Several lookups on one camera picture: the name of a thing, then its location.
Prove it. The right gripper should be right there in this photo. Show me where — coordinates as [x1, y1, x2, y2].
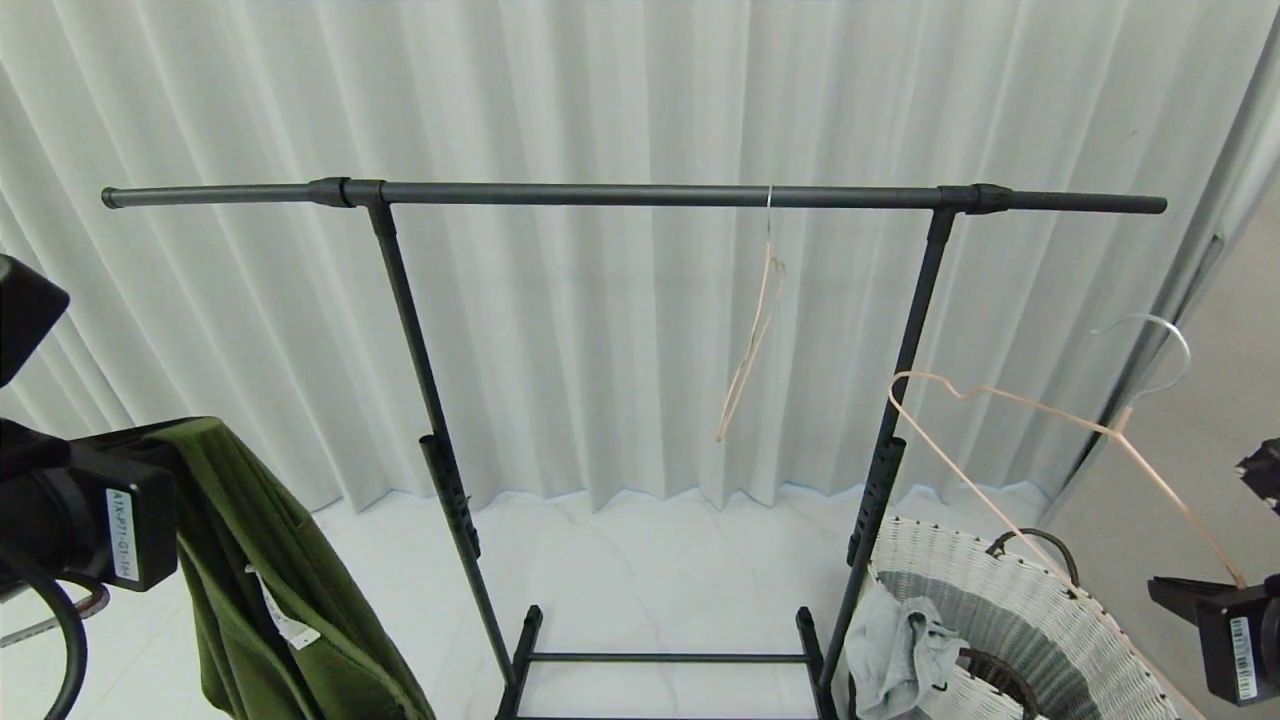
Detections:
[1195, 585, 1280, 707]

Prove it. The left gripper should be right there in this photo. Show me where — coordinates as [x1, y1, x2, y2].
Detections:
[0, 418, 181, 593]

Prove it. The green sleeveless shirt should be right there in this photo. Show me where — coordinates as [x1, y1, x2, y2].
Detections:
[145, 418, 436, 720]

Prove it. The pink clothes hanger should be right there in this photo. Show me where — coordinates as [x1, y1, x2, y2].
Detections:
[715, 185, 787, 443]
[888, 315, 1251, 591]

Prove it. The white laundry basket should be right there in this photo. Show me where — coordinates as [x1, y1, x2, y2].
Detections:
[845, 517, 1181, 720]

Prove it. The black clothes rack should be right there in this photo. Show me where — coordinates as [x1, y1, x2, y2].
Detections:
[100, 178, 1168, 720]

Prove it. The pale grey garment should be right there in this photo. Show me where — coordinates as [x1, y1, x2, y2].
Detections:
[848, 583, 969, 720]

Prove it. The white curtain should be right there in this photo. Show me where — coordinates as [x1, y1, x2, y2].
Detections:
[0, 0, 1280, 513]

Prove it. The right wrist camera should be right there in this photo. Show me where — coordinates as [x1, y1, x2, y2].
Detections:
[1236, 438, 1280, 517]

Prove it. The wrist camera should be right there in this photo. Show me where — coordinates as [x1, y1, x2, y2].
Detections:
[0, 255, 71, 389]
[1236, 438, 1280, 517]

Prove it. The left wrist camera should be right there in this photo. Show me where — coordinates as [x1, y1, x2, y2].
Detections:
[0, 255, 71, 389]

